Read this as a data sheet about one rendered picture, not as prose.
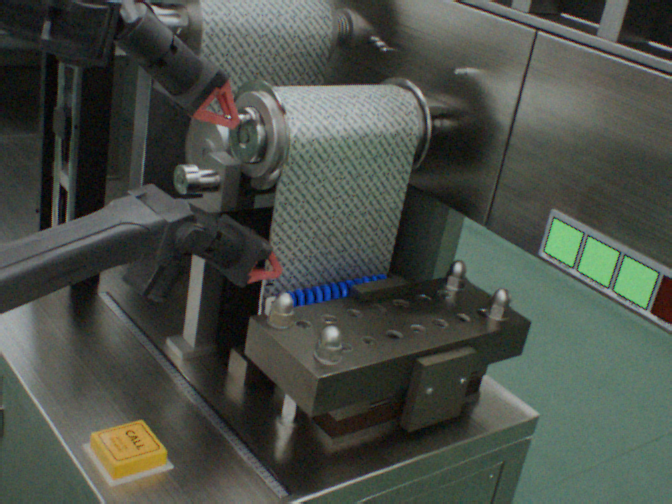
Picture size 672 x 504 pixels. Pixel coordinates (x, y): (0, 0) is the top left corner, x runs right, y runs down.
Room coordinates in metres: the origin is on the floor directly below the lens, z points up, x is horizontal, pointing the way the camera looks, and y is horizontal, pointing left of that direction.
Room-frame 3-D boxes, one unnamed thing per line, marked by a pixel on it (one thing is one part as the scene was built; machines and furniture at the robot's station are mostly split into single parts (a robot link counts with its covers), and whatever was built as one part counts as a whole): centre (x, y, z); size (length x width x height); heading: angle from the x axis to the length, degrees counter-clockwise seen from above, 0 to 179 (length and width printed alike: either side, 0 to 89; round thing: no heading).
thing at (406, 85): (1.33, -0.05, 1.25); 0.15 x 0.01 x 0.15; 41
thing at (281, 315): (1.06, 0.06, 1.05); 0.04 x 0.04 x 0.04
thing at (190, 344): (1.16, 0.19, 1.05); 0.06 x 0.05 x 0.31; 131
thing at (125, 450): (0.88, 0.21, 0.91); 0.07 x 0.07 x 0.02; 41
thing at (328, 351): (0.99, -0.01, 1.05); 0.04 x 0.04 x 0.04
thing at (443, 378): (1.07, -0.18, 0.96); 0.10 x 0.03 x 0.11; 131
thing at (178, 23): (1.33, 0.32, 1.33); 0.06 x 0.06 x 0.06; 41
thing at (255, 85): (1.16, 0.13, 1.25); 0.15 x 0.01 x 0.15; 41
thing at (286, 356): (1.13, -0.10, 1.00); 0.40 x 0.16 x 0.06; 131
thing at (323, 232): (1.19, 0.00, 1.11); 0.23 x 0.01 x 0.18; 131
